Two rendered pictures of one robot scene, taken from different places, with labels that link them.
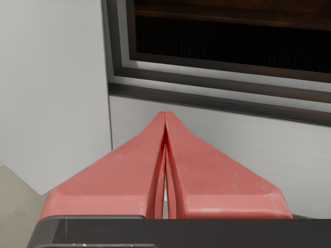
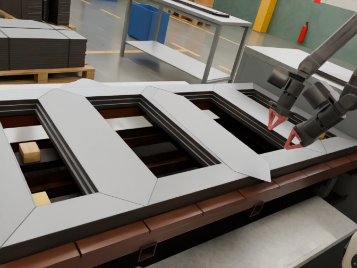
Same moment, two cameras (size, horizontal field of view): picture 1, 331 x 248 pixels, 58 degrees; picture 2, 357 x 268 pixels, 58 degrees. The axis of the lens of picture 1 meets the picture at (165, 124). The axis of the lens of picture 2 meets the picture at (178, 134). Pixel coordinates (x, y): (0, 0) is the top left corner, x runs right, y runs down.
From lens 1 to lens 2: 1.32 m
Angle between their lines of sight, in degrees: 98
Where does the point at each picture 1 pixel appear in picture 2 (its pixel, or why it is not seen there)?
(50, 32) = (243, 149)
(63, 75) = (249, 154)
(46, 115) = (253, 161)
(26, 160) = (258, 173)
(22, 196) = not seen: outside the picture
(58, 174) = (267, 173)
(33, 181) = (265, 178)
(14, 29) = (237, 151)
